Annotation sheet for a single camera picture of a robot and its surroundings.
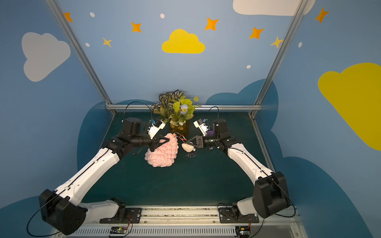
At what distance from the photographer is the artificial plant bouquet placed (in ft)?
3.02

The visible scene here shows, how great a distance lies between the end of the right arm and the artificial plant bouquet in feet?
0.72

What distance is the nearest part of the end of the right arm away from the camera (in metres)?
0.69
